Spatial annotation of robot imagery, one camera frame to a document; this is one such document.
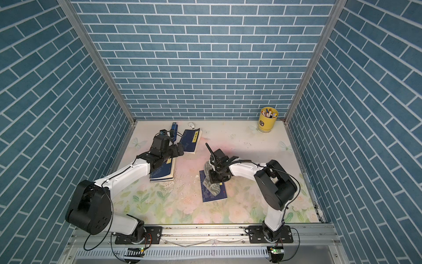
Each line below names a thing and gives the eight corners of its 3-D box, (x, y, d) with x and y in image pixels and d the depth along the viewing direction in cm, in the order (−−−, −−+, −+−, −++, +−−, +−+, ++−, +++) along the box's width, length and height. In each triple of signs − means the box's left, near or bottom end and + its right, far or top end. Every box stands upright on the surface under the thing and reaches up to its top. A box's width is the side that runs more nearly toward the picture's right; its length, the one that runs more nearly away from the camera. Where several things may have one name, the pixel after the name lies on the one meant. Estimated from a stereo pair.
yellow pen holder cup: (257, 133, 116) (262, 119, 105) (255, 121, 124) (259, 106, 113) (274, 134, 117) (280, 119, 105) (270, 122, 124) (276, 107, 113)
